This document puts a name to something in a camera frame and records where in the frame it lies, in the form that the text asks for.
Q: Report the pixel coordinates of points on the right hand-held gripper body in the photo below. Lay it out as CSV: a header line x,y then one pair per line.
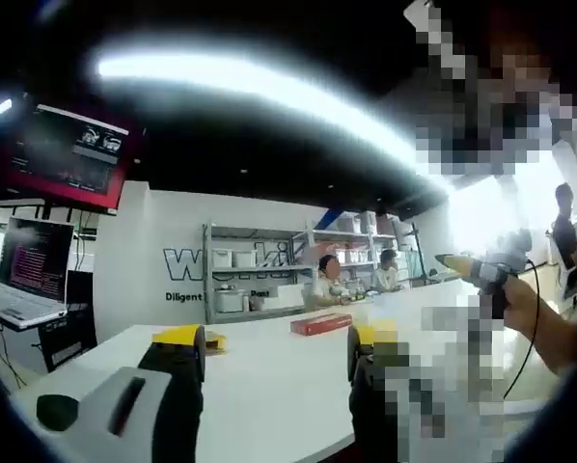
x,y
508,255

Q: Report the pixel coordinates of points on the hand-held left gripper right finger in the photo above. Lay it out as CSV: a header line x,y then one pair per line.
x,y
365,410

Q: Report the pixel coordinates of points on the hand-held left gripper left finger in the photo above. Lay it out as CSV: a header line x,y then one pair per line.
x,y
124,415

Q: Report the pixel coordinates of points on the yellow cardboard box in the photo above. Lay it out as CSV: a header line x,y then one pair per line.
x,y
216,343

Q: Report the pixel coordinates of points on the person's right hand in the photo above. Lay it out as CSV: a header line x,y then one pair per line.
x,y
522,301

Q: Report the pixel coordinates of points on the black pole stand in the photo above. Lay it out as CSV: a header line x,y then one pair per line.
x,y
417,255

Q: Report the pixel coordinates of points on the red flat box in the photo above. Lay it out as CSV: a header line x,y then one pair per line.
x,y
321,324

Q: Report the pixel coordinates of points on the grey metal shelf rack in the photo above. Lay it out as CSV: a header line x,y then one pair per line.
x,y
269,268
346,235

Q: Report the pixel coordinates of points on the white cardboard box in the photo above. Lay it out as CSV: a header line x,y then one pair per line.
x,y
283,296

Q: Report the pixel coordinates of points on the white storage bin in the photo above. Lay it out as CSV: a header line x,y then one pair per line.
x,y
246,259
231,301
223,259

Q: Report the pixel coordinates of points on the white laptop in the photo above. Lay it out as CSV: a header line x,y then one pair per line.
x,y
33,260

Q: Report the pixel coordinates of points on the red-framed hanging monitor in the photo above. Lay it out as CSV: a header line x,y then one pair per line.
x,y
66,149

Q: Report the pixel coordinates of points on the long ceiling light strip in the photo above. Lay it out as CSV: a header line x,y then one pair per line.
x,y
221,72

